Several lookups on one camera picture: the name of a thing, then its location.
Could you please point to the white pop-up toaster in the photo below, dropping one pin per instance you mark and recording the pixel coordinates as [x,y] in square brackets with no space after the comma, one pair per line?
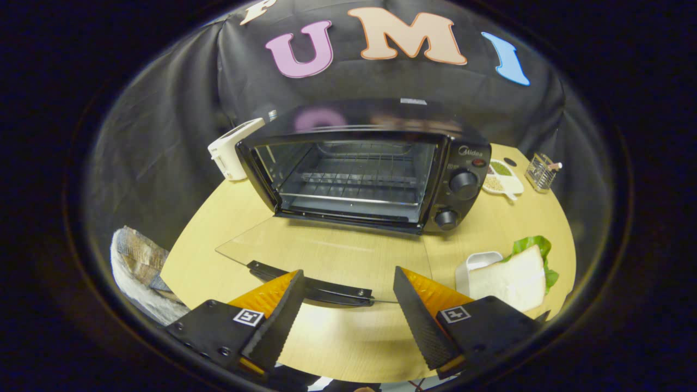
[231,152]

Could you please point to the white plastic tray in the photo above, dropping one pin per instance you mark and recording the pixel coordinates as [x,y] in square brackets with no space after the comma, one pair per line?
[474,261]

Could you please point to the white divided grain dish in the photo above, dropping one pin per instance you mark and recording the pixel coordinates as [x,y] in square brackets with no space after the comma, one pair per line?
[503,182]

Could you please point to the white bread lettuce sandwich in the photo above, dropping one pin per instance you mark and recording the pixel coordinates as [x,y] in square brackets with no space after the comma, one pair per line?
[512,277]

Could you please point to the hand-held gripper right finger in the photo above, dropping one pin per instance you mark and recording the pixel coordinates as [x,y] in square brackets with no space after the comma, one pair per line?
[419,321]

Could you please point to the crumpled patterned cloth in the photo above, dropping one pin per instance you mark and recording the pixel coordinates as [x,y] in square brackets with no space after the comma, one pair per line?
[141,272]

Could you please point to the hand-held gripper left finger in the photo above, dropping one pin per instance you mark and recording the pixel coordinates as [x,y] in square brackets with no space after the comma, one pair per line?
[280,321]

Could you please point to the black toaster oven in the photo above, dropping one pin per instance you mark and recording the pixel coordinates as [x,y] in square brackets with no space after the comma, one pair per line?
[354,117]

